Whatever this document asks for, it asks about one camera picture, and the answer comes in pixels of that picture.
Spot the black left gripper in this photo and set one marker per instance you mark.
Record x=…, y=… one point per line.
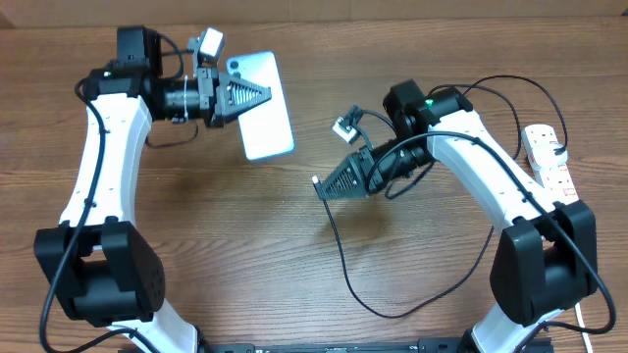
x=224, y=84

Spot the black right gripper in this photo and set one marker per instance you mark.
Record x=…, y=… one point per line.
x=359, y=169

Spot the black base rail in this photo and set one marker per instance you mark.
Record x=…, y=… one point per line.
x=382, y=345

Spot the white charger plug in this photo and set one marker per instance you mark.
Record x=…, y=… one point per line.
x=547, y=156

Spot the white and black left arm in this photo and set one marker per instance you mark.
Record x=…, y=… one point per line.
x=99, y=267

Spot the blue smartphone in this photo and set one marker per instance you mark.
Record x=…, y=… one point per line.
x=265, y=130

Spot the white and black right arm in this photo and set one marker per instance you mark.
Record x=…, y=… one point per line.
x=546, y=260

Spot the white power strip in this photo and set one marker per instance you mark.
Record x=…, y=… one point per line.
x=550, y=170

